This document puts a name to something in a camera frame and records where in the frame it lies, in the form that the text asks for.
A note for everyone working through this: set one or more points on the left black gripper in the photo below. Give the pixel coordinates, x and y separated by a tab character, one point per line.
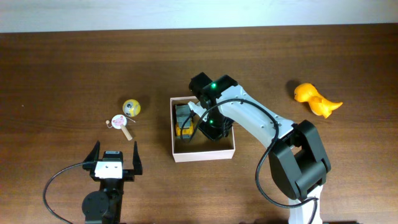
129	173

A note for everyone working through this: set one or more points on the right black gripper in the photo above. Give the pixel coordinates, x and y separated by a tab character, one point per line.
214	133

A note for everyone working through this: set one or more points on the pink cardboard box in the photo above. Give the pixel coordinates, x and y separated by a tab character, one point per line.
200	148

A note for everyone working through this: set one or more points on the pig face rattle drum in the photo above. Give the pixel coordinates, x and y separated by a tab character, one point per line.
120	121

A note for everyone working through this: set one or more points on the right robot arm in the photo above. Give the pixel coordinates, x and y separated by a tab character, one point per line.
297	157

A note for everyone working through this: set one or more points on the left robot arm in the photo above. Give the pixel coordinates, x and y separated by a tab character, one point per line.
105	204

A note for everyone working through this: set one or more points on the yellow grey face ball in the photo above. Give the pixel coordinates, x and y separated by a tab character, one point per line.
131	108

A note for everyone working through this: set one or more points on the orange toy dinosaur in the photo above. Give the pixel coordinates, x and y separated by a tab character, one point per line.
319	105

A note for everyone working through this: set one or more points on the yellow grey toy truck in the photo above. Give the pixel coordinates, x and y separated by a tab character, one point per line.
183	121

